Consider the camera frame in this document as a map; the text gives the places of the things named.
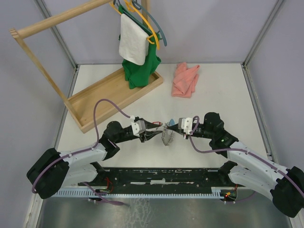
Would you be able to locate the green shirt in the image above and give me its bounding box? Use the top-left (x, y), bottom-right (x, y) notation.
top-left (118, 5), bottom-right (161, 89)

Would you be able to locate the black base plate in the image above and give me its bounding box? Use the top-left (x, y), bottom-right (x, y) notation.
top-left (88, 167), bottom-right (235, 195)

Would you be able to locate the white towel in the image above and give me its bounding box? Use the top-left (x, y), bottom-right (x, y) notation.
top-left (119, 14), bottom-right (149, 66)

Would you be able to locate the wooden clothes rack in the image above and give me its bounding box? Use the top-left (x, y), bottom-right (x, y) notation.
top-left (9, 0), bottom-right (163, 133)

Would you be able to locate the pink cloth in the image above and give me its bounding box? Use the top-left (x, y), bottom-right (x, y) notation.
top-left (171, 62), bottom-right (200, 98)

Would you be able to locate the aluminium frame rail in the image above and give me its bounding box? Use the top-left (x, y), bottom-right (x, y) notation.
top-left (34, 0), bottom-right (78, 69)

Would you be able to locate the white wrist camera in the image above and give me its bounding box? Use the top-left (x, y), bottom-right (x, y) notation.
top-left (131, 117), bottom-right (146, 137)
top-left (178, 117), bottom-right (193, 134)

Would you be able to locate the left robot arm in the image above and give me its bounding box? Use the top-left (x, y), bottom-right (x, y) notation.
top-left (27, 118), bottom-right (161, 199)

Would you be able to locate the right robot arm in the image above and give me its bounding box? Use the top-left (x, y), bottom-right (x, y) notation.
top-left (166, 112), bottom-right (304, 218)

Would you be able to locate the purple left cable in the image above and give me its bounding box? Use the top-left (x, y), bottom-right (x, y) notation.
top-left (31, 98), bottom-right (136, 206)

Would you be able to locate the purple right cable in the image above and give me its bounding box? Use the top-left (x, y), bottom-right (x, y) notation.
top-left (189, 115), bottom-right (304, 204)

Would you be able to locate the white cable duct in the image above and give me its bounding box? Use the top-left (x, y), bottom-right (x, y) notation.
top-left (44, 187), bottom-right (226, 197)

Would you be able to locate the purple cable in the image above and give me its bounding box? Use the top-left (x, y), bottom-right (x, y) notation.
top-left (31, 98), bottom-right (136, 206)
top-left (189, 115), bottom-right (304, 204)

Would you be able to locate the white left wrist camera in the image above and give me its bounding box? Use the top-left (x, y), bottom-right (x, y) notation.
top-left (131, 117), bottom-right (146, 137)

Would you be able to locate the key with red tag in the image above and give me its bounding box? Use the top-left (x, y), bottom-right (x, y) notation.
top-left (152, 122), bottom-right (163, 131)

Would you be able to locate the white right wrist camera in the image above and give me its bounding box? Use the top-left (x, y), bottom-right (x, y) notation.
top-left (178, 117), bottom-right (193, 134)

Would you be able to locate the grey-blue hanger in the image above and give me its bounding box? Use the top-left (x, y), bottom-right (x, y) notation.
top-left (109, 0), bottom-right (168, 47)

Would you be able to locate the yellow hanger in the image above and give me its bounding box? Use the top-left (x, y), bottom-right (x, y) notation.
top-left (110, 0), bottom-right (161, 50)

